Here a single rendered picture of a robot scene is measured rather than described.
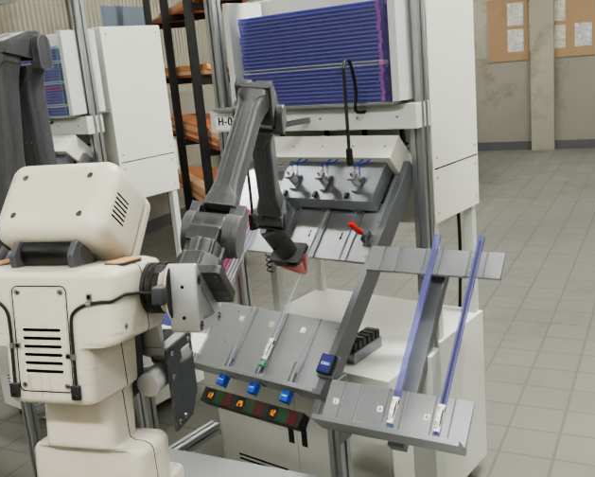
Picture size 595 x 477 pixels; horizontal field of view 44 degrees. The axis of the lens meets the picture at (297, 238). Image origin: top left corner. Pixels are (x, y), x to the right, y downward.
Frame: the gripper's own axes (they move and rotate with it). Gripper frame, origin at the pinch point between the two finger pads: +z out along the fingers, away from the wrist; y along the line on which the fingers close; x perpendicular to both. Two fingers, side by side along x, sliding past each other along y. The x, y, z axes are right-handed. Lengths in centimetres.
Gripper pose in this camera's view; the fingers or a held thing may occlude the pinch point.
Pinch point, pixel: (303, 270)
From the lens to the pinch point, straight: 207.4
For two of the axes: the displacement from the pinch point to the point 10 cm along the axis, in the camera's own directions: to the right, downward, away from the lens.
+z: 4.6, 6.0, 6.5
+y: -7.9, -0.6, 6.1
